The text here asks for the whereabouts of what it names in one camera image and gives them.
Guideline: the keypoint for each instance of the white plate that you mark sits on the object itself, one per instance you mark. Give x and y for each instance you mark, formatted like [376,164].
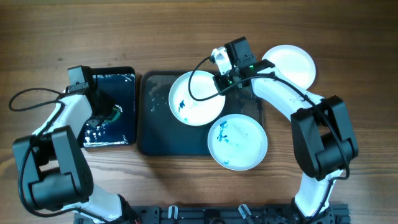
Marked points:
[194,99]
[237,142]
[294,63]

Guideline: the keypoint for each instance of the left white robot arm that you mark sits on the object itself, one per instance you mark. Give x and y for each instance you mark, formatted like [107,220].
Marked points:
[54,176]

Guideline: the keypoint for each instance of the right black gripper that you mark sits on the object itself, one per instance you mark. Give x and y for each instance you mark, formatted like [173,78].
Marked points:
[224,89]

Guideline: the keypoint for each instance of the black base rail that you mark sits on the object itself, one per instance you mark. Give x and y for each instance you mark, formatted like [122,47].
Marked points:
[268,214]

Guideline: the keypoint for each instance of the small dark blue tray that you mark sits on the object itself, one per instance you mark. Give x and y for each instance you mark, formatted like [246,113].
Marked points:
[120,84]

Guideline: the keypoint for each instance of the green yellow sponge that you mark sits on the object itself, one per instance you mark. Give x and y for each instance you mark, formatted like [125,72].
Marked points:
[114,115]

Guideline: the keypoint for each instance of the large dark tray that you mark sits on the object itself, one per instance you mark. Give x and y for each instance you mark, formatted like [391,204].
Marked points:
[159,133]

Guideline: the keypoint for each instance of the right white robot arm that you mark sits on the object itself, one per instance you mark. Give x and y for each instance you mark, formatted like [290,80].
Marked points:
[323,138]

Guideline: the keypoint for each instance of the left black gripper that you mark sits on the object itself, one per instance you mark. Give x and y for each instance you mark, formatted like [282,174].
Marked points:
[94,121]

